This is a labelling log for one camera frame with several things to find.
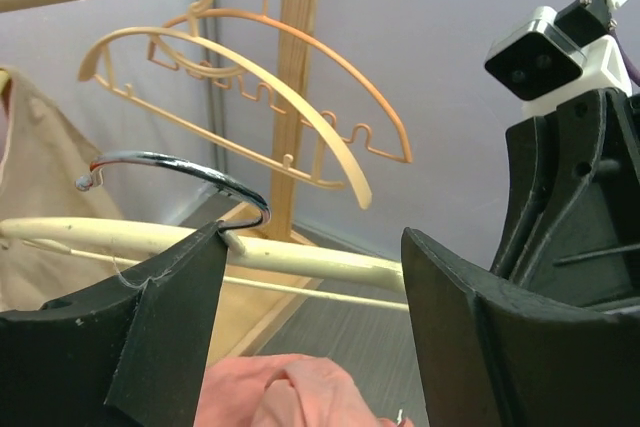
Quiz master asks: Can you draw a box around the orange wavy metal hanger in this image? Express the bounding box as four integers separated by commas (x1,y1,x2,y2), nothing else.
147,0,413,168

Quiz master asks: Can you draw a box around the beige t shirt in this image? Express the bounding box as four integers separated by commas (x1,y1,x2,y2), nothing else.
1,67,122,311

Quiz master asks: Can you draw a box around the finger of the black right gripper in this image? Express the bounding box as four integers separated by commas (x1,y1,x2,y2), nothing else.
491,88,639,307

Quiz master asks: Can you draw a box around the cream wooden hanger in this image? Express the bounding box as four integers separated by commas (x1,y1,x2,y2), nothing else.
78,0,372,209

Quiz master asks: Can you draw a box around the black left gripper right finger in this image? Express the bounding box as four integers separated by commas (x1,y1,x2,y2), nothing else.
401,228,639,426

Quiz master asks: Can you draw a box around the wooden clothes rack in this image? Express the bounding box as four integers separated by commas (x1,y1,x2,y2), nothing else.
0,0,331,363

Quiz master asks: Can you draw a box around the pink t shirt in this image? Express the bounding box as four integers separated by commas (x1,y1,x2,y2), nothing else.
194,353,414,427

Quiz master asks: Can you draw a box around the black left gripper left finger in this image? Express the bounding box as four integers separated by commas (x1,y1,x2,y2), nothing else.
1,248,222,426

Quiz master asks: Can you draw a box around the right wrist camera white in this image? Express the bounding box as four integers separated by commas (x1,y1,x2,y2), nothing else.
484,0,639,118

